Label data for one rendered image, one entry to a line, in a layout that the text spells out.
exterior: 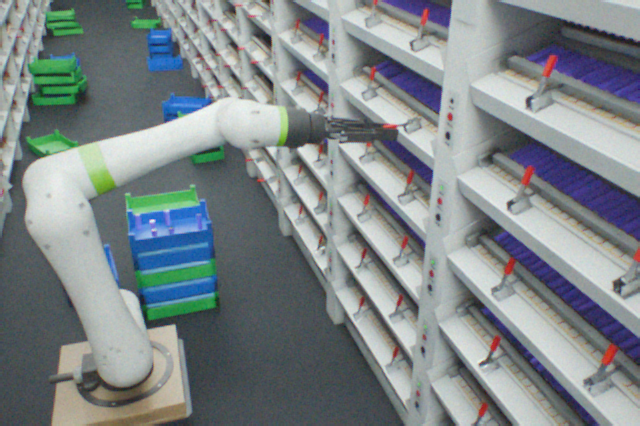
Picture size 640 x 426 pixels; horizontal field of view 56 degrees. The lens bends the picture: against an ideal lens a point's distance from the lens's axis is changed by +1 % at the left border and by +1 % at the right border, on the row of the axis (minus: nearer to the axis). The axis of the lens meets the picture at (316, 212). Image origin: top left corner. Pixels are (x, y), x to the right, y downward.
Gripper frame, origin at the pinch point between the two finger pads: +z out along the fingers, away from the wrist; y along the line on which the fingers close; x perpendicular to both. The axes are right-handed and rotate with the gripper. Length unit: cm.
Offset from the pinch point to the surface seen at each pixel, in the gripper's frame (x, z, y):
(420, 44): 21.8, 4.2, 1.0
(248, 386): -103, -16, -24
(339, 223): -50, 16, -44
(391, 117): 0.4, 7.6, -10.5
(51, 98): -112, -89, -358
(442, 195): -7.0, 7.0, 21.3
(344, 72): 3.2, 7.0, -44.3
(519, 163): 6.1, 14.3, 33.1
